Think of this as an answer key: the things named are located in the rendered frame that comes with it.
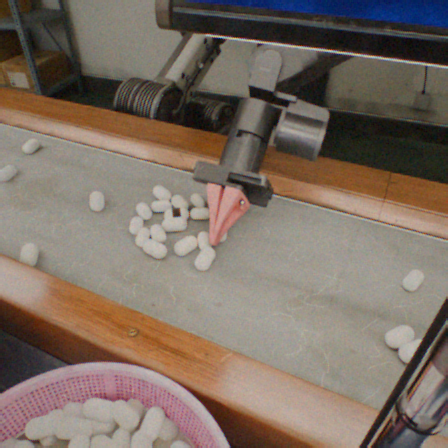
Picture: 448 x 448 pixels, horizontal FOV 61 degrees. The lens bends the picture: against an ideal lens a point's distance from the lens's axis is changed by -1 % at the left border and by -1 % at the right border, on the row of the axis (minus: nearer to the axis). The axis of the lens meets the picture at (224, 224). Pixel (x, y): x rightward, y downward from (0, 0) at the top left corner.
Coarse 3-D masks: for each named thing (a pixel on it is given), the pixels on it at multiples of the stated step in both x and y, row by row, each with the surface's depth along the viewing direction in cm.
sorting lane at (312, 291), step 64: (0, 128) 82; (0, 192) 64; (64, 192) 64; (128, 192) 64; (192, 192) 64; (64, 256) 53; (128, 256) 53; (192, 256) 53; (256, 256) 53; (320, 256) 53; (384, 256) 53; (192, 320) 45; (256, 320) 45; (320, 320) 45; (384, 320) 45; (320, 384) 39; (384, 384) 39
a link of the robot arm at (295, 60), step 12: (264, 48) 52; (276, 48) 52; (288, 48) 51; (300, 48) 51; (252, 60) 52; (288, 60) 51; (300, 60) 51; (312, 60) 51; (324, 60) 52; (336, 60) 53; (288, 72) 51; (300, 72) 51; (312, 72) 53; (324, 72) 55; (276, 84) 52; (288, 84) 56; (300, 84) 56
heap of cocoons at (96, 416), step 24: (72, 408) 37; (96, 408) 36; (120, 408) 36; (144, 408) 38; (24, 432) 36; (48, 432) 35; (72, 432) 35; (96, 432) 36; (120, 432) 36; (144, 432) 35; (168, 432) 36
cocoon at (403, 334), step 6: (396, 330) 41; (402, 330) 41; (408, 330) 41; (390, 336) 41; (396, 336) 41; (402, 336) 41; (408, 336) 41; (390, 342) 41; (396, 342) 41; (402, 342) 41; (408, 342) 41
